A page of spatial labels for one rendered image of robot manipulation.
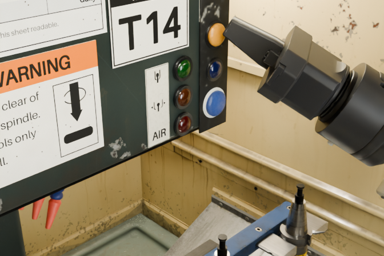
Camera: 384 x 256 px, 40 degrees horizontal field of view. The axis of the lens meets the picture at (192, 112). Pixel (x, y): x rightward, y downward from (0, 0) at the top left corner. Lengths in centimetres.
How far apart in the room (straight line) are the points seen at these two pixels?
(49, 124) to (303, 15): 98
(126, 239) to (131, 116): 160
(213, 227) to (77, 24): 136
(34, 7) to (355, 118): 31
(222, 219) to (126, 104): 128
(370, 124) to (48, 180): 31
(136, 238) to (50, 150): 164
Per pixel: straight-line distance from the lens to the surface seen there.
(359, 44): 130
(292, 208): 105
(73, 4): 45
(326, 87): 53
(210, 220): 177
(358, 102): 54
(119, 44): 49
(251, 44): 56
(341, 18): 131
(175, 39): 54
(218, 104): 60
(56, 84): 46
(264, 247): 105
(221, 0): 57
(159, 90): 54
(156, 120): 55
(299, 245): 108
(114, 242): 208
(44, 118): 47
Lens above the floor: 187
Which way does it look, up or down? 24 degrees down
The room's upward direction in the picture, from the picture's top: straight up
